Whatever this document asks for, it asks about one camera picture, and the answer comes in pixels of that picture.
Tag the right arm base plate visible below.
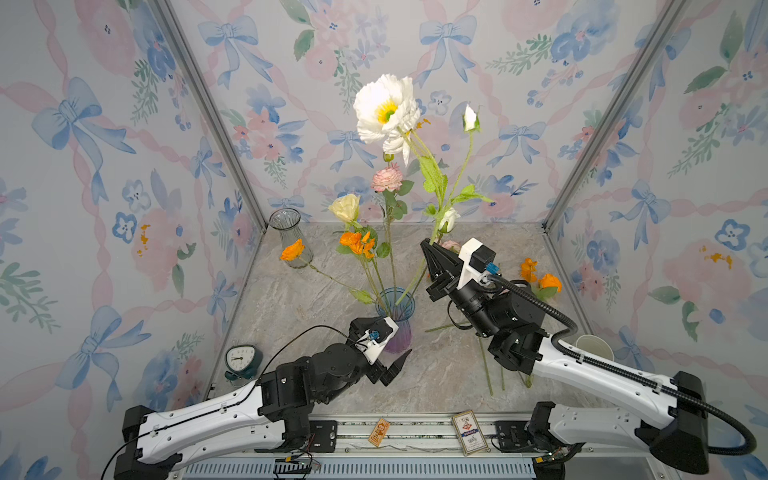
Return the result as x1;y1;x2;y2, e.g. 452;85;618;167
492;420;584;455

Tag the small white flower spray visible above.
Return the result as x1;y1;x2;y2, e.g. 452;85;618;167
353;74;491;229

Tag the small orange tag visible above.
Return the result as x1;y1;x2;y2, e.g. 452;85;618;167
368;419;391;448

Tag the black corrugated cable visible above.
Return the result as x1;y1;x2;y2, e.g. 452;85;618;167
485;273;757;457

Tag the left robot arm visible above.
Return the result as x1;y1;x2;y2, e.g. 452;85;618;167
113;317;407;479

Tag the pink ranunculus spray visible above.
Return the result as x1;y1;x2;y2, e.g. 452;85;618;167
441;240;461;253

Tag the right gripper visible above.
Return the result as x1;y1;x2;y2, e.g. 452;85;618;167
428;244;504;346

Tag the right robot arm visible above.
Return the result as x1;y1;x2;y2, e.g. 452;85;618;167
420;239;714;475

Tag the aluminium rail frame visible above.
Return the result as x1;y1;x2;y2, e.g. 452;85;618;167
170;413;680;479

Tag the pink rose stem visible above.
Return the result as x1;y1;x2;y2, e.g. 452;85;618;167
371;155;413;287

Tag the white metal bucket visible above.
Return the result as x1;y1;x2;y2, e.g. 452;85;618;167
574;334;615;361

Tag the orange poppy green leaves stem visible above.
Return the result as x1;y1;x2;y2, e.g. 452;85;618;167
519;257;564;388

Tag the blue purple glass vase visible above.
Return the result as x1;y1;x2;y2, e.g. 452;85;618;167
375;287;416;354

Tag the small green alarm clock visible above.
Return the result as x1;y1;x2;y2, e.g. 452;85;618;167
224;344;263;381

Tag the clear glass vase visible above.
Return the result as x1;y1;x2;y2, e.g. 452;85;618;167
269;208;313;269

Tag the pink carnation stem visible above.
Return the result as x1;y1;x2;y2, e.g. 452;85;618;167
477;337;506;397

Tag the playing card box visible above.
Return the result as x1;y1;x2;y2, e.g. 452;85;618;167
451;410;489;456

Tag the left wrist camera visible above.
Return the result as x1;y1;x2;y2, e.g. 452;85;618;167
355;316;399;365

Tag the white rose bud stem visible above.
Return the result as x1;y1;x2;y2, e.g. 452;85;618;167
396;207;460;305

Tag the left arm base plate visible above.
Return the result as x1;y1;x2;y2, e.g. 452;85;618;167
253;418;339;453

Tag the yellow rose stem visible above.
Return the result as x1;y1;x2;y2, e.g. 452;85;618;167
329;193;381;285

